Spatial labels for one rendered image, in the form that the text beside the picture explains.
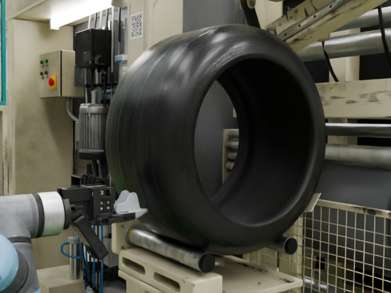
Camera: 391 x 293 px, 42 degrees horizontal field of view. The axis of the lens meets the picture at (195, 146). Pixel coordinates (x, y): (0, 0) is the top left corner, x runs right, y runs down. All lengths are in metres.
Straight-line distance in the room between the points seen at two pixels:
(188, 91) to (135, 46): 0.50
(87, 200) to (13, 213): 0.16
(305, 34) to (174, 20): 0.39
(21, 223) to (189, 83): 0.45
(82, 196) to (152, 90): 0.27
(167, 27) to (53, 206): 0.72
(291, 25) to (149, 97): 0.65
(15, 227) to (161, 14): 0.80
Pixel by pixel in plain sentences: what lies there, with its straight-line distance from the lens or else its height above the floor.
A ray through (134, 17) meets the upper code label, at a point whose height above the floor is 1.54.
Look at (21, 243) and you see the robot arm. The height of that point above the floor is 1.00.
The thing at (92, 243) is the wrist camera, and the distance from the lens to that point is 1.12.
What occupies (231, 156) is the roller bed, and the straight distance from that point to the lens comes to 1.81.
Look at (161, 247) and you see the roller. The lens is 1.31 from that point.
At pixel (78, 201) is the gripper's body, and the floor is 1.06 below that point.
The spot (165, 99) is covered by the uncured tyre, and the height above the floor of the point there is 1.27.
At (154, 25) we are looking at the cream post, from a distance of 1.52.
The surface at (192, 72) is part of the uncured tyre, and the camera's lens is 1.11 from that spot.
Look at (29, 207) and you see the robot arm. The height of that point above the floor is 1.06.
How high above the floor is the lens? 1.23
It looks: 3 degrees down
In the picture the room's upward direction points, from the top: 1 degrees clockwise
